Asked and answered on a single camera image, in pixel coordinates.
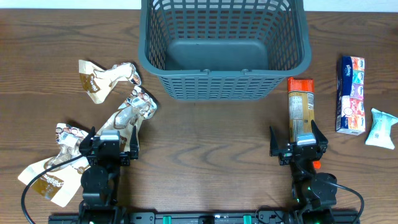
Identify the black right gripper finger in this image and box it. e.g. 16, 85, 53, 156
269, 126, 279, 152
311, 120, 328, 146

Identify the tan snack pouch lower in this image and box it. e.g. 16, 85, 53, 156
18, 123, 90, 207

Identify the grey plastic basket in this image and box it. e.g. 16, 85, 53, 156
139, 0, 312, 101

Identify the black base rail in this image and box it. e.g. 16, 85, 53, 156
48, 210, 361, 224

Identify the tan snack pouch middle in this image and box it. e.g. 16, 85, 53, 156
96, 86, 157, 152

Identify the light teal tissue packet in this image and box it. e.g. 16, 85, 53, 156
365, 108, 397, 150

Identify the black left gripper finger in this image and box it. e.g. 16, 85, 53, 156
129, 126, 139, 152
81, 126, 95, 146

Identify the tan snack pouch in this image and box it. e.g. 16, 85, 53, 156
78, 60, 142, 104
18, 123, 90, 207
96, 86, 157, 152

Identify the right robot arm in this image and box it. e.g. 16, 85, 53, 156
270, 121, 337, 223

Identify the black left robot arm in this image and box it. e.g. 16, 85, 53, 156
77, 127, 139, 224

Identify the tan snack pouch upper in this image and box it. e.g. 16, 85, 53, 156
78, 60, 142, 104

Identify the colourful tissue pack box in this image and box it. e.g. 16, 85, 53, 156
335, 55, 366, 136

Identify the orange cracker sleeve package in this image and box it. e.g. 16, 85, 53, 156
287, 77, 315, 142

